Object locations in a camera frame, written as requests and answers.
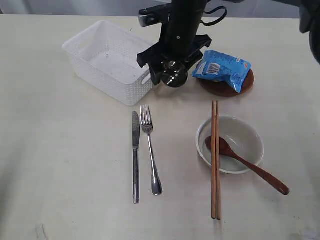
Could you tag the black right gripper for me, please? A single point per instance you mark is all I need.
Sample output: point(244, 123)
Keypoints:
point(176, 38)

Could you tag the blue cloth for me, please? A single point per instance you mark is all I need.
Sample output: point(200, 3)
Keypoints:
point(220, 67)

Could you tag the brown wooden plate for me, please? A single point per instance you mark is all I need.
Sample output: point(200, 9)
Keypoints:
point(222, 89)

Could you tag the wooden chopstick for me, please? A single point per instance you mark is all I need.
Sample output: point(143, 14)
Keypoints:
point(219, 209)
point(213, 162)

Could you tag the silver metal fork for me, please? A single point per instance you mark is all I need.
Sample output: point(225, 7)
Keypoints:
point(147, 127)

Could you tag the silver table knife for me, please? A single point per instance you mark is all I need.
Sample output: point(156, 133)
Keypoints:
point(135, 157)

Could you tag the white perforated plastic basket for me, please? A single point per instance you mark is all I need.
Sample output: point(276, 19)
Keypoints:
point(105, 56)

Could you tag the brown wooden spoon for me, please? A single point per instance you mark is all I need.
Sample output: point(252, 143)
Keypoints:
point(226, 150)

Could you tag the white speckled ceramic bowl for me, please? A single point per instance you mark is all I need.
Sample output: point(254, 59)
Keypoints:
point(241, 137)

